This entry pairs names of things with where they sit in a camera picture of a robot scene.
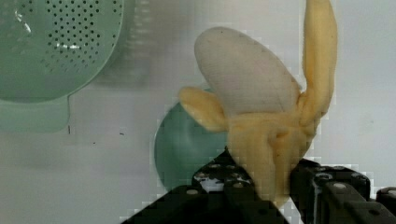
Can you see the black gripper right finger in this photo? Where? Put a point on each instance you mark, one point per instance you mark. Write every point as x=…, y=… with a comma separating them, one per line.
x=338, y=195

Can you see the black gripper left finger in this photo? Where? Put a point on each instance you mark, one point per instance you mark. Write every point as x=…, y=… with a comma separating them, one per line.
x=221, y=192

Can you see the plush peeled banana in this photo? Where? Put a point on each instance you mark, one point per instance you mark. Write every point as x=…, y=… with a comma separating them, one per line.
x=269, y=121

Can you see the green mug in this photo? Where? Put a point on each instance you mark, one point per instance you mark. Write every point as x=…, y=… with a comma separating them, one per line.
x=191, y=134

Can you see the green colander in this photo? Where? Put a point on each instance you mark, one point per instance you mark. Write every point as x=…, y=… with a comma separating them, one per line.
x=49, y=50

